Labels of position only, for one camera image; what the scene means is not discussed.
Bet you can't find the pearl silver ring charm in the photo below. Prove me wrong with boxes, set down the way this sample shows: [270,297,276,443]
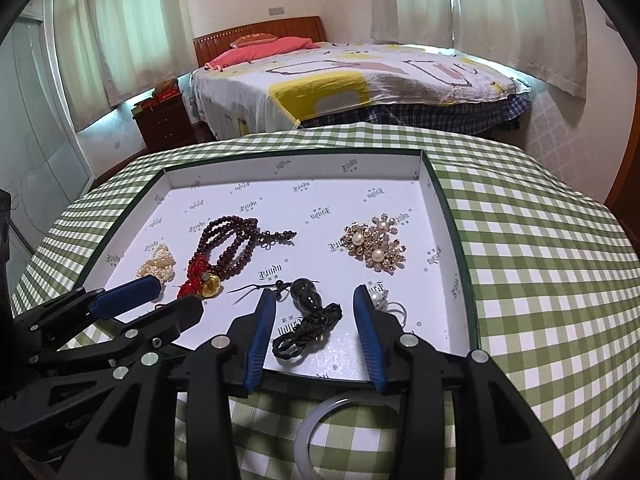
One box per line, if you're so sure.
[370,290,408,331]

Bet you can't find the green shallow box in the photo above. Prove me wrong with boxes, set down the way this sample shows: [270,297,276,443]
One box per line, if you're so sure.
[80,147,483,396]

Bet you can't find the pearl flower brooch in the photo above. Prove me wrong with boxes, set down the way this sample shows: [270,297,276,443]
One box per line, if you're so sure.
[340,214,407,273]

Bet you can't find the wooden headboard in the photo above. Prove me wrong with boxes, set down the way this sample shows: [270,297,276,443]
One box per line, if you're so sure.
[193,16,328,68]

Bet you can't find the black gourd pendant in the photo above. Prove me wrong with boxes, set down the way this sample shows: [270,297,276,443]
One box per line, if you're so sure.
[227,277,343,361]

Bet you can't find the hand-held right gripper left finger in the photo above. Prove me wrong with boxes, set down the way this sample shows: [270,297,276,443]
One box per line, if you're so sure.
[57,289,278,480]

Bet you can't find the red boxes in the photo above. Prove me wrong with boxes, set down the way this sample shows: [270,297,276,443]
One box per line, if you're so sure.
[132,85,182,113]

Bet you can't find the white jade bangle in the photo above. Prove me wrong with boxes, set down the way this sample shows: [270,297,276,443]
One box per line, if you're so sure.
[299,394,401,480]

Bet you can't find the pink pillow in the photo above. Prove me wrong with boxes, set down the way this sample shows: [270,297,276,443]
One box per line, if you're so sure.
[205,36,322,71]

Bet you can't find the brown wooden bead necklace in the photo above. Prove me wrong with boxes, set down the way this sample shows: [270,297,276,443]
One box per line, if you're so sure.
[189,216,298,281]

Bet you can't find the red knot gold bell charm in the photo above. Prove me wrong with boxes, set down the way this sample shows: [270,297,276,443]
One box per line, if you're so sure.
[176,272,224,302]

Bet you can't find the green checked tablecloth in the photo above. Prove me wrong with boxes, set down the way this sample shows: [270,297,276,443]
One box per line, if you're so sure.
[10,122,640,480]

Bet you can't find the white pearl bracelet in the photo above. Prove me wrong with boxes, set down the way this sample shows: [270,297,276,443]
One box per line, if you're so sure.
[136,242,177,283]

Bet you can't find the dark wooden nightstand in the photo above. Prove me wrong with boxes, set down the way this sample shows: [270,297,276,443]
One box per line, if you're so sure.
[132,94,198,152]

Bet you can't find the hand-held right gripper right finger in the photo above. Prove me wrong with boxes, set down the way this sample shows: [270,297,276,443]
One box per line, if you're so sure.
[352,284,573,480]

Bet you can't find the wooden door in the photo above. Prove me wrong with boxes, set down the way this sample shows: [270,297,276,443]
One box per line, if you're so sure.
[602,110,640,226]

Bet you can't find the blue plaid bed skirt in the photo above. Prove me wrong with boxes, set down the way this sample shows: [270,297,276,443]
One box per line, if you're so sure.
[300,95,532,133]

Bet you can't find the white curtain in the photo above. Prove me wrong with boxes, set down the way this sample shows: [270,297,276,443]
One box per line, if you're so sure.
[447,0,588,98]
[52,0,108,111]
[92,0,196,106]
[370,0,456,53]

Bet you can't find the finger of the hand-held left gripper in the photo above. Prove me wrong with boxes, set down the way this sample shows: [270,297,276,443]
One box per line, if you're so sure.
[12,275,163,356]
[30,295,205,378]

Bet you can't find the bed with patterned sheet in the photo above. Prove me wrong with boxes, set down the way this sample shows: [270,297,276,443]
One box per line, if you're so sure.
[190,42,532,141]

